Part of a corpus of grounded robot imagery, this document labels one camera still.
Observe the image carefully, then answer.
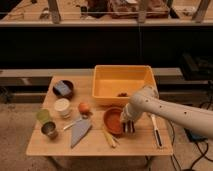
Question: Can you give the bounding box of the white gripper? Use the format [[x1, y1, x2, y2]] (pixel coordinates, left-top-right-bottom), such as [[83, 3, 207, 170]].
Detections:
[[120, 103, 139, 133]]

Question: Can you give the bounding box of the red bowl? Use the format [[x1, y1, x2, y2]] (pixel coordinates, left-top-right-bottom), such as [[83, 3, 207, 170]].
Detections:
[[103, 107, 123, 135]]

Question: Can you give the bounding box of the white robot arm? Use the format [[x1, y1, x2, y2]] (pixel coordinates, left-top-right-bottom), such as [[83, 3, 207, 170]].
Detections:
[[120, 85, 213, 139]]

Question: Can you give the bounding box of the yellow plastic bin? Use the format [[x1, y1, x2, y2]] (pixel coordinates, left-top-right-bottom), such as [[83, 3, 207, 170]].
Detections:
[[92, 65, 157, 106]]

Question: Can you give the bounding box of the grey trowel spatula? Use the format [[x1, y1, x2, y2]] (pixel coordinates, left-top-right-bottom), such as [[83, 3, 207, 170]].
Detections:
[[63, 116, 92, 148]]

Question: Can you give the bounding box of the orange ball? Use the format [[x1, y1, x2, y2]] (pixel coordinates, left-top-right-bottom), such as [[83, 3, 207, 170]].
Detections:
[[78, 102, 90, 114]]

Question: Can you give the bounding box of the wooden table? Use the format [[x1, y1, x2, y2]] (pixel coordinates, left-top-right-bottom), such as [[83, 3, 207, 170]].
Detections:
[[26, 76, 173, 157]]

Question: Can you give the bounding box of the blue floor box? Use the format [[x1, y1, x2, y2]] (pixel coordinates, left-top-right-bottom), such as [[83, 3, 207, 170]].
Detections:
[[185, 129, 206, 142]]

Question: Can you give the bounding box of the white cup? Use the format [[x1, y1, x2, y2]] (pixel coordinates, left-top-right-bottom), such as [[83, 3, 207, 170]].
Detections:
[[54, 98, 71, 118]]

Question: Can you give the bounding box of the blue sponge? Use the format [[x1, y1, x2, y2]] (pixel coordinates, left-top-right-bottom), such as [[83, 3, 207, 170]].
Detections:
[[55, 81, 71, 96]]

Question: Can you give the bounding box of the metal cup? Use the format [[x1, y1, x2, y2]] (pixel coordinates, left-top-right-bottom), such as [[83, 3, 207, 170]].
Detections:
[[41, 121, 58, 139]]

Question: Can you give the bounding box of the green cup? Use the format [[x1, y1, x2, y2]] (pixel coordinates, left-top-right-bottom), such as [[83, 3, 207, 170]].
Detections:
[[36, 109, 52, 124]]

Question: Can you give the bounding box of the black cable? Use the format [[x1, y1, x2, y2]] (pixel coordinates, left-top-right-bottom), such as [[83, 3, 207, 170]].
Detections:
[[165, 119, 213, 171]]

